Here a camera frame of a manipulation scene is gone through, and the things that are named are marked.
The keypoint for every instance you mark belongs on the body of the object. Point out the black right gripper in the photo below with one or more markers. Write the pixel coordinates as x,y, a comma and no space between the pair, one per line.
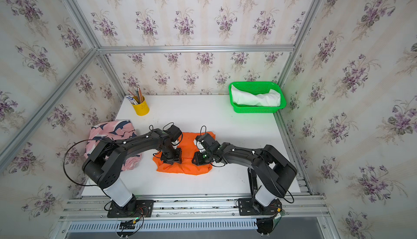
197,161

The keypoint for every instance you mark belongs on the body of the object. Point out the aluminium rail frame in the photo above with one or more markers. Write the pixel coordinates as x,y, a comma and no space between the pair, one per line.
201,213

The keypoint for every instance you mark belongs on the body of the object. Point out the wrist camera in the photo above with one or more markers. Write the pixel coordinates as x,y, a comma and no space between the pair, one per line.
174,132
198,144

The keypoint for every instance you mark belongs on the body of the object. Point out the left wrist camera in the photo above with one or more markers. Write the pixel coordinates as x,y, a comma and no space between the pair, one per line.
174,132

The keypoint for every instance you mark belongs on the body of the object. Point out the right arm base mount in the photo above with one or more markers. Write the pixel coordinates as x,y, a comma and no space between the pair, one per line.
261,202

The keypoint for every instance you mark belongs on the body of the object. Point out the pink shark print garment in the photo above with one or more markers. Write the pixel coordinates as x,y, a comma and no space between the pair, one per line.
115,130

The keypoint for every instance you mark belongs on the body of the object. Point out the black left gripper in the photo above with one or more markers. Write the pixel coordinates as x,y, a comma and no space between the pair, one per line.
178,159

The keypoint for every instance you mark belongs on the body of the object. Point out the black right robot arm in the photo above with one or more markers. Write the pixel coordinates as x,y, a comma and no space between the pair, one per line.
274,170

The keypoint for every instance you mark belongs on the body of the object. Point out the green plastic basket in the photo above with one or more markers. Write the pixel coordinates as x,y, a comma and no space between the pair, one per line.
255,88

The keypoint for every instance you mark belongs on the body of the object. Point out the white shorts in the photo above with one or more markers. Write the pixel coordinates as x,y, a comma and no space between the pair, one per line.
270,99

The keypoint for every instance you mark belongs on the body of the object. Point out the colored pencils bundle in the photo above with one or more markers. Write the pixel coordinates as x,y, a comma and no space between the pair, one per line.
137,95

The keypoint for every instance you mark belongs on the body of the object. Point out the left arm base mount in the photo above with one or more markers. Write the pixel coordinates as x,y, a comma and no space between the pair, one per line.
134,208

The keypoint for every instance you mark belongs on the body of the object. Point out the orange cloth garment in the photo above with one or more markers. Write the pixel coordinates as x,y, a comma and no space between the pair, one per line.
188,148

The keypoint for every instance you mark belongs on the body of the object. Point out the yellow pencil cup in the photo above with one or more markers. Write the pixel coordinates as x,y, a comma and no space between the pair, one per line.
141,109

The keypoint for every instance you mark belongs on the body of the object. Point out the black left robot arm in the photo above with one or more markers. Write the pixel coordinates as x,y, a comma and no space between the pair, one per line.
104,165

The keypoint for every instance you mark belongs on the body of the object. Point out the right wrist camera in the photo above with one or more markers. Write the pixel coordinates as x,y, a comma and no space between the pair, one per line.
198,144

